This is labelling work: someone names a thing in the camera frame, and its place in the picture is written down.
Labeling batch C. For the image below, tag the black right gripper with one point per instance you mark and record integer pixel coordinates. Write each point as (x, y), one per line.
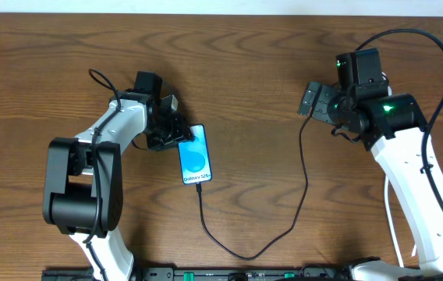
(324, 108)

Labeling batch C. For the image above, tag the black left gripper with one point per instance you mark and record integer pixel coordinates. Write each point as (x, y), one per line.
(175, 133)

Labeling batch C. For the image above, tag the blue Galaxy smartphone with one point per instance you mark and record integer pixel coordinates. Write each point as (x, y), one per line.
(194, 157)

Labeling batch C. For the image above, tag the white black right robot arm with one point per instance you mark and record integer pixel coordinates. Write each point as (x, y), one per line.
(392, 128)

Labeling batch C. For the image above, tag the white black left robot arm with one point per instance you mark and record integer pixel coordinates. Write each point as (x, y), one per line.
(83, 190)

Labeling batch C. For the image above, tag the white paper tag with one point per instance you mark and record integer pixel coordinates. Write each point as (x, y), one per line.
(413, 253)

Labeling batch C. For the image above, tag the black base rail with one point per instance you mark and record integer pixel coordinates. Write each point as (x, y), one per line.
(310, 272)

